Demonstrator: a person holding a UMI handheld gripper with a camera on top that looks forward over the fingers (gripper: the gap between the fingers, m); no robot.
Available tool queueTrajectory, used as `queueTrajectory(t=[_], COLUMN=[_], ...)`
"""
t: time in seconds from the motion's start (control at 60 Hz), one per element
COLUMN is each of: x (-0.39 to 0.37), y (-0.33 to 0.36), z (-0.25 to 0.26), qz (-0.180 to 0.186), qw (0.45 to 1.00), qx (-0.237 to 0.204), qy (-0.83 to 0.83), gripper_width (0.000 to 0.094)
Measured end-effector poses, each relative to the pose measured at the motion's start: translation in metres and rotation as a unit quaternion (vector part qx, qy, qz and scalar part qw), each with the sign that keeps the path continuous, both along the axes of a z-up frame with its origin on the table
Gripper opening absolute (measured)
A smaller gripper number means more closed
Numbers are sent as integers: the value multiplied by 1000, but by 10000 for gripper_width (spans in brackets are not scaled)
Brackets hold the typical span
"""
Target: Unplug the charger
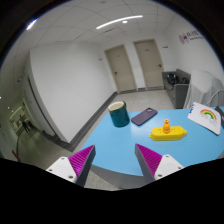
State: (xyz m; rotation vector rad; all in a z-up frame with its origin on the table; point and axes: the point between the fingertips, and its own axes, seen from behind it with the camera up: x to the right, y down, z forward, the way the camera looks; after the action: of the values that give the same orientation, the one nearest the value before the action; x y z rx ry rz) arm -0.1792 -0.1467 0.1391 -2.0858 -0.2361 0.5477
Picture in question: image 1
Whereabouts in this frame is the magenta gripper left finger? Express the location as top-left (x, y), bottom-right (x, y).
top-left (47, 145), bottom-right (96, 187)

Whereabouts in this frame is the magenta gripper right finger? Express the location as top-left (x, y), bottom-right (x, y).
top-left (135, 144), bottom-right (183, 184)

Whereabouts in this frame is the orange charger plug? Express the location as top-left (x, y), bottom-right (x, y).
top-left (163, 119), bottom-right (170, 134)

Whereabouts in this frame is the yellow power strip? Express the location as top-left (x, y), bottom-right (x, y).
top-left (149, 126), bottom-right (187, 141)

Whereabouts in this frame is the purple smartphone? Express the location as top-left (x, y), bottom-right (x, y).
top-left (131, 107), bottom-right (158, 126)

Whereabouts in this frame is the teal mug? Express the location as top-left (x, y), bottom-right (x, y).
top-left (108, 101), bottom-right (130, 127)

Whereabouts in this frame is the white rainbow card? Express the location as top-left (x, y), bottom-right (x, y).
top-left (188, 102), bottom-right (221, 135)

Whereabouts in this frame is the black bag on sofa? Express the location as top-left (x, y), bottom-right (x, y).
top-left (167, 73), bottom-right (179, 85)

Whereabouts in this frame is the white covered chair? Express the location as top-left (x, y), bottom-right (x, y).
top-left (184, 70), bottom-right (224, 108)

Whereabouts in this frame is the left beige door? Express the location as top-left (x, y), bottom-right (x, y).
top-left (105, 45), bottom-right (136, 92)

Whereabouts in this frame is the beige door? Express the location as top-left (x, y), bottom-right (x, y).
top-left (105, 45), bottom-right (136, 92)
top-left (135, 40), bottom-right (164, 89)

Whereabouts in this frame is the right beige door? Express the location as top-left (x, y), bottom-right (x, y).
top-left (135, 40), bottom-right (164, 89)

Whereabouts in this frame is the long ceiling light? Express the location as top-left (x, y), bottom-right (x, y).
top-left (96, 15), bottom-right (143, 30)

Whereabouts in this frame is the wall logo sign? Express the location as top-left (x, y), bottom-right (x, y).
top-left (179, 30), bottom-right (203, 44)

